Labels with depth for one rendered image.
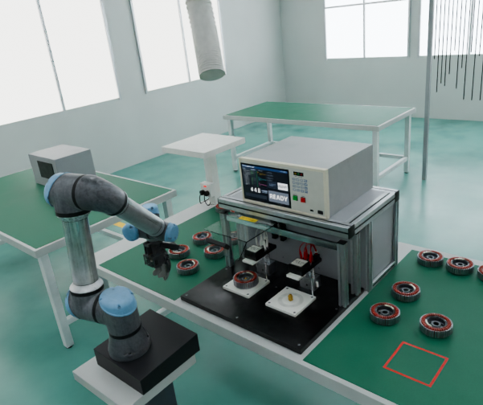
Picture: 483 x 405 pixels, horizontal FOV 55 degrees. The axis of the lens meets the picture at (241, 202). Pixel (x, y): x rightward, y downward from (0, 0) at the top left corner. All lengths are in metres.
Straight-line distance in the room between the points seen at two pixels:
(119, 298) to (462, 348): 1.19
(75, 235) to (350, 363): 1.02
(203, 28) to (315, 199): 1.54
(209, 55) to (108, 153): 4.14
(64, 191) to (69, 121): 4.99
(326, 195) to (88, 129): 5.19
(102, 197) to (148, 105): 5.75
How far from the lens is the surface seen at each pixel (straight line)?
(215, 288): 2.12
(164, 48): 7.45
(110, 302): 1.65
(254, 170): 1.99
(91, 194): 1.53
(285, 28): 9.53
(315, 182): 1.82
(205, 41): 3.00
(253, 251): 2.06
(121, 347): 1.73
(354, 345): 1.80
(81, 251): 1.67
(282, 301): 1.97
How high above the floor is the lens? 1.88
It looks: 22 degrees down
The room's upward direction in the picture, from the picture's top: 6 degrees counter-clockwise
